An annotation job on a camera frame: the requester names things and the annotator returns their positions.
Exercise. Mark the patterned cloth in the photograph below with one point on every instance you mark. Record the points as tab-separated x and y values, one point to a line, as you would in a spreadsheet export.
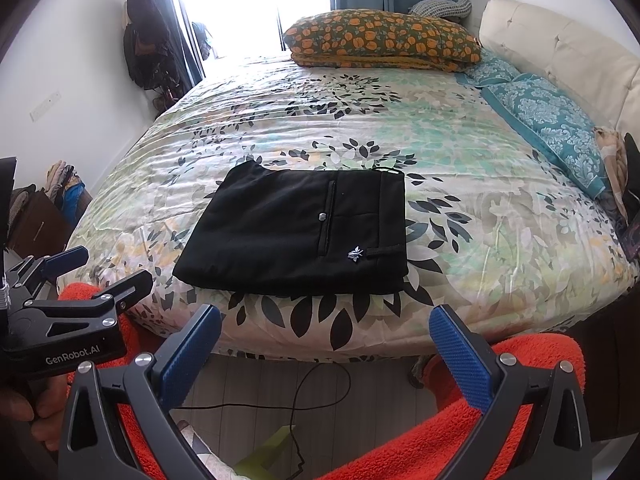
197	442

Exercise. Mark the dark hanging clothes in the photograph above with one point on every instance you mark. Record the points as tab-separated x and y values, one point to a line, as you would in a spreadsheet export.
145	25

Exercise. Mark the stack of colourful clothes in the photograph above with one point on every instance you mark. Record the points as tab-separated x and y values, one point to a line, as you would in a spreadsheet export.
70	190

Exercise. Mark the grey checkered cloth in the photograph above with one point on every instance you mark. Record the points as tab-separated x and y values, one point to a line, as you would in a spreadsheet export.
440	7

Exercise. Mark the white wall switch plate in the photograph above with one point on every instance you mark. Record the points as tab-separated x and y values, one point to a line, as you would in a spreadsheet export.
45	106

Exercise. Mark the green object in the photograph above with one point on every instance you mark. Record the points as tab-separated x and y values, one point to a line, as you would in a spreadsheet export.
265	455

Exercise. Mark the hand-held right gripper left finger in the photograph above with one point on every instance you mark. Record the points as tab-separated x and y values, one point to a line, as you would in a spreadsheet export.
187	355

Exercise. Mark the person's left hand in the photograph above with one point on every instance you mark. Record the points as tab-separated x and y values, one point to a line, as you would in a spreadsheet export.
45	415

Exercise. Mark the beige cloth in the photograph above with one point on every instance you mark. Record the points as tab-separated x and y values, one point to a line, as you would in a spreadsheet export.
612	155

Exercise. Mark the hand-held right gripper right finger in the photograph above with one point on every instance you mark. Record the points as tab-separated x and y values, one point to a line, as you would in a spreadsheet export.
462	355

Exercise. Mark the teal patterned pillow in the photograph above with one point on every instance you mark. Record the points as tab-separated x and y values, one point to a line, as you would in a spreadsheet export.
550	125
492	67

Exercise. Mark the orange fleece garment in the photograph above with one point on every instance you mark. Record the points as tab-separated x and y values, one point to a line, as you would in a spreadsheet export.
410	440

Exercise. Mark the brown wooden cabinet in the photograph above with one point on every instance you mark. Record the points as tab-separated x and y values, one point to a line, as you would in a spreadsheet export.
40	225

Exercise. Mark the white padded headboard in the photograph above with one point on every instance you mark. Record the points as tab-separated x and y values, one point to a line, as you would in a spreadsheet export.
550	35

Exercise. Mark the floral bedspread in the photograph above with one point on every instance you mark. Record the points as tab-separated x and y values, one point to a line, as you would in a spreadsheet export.
450	210

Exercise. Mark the black pants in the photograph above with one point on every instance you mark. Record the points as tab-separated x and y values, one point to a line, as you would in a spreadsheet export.
270	230

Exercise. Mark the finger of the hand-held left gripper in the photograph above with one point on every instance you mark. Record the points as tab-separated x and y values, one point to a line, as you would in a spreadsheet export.
130	285
65	260

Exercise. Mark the grey folded clothes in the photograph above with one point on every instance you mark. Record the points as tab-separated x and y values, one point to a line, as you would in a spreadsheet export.
21	197

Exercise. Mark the orange patterned pillow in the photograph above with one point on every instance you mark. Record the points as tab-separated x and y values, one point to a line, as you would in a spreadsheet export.
380	35

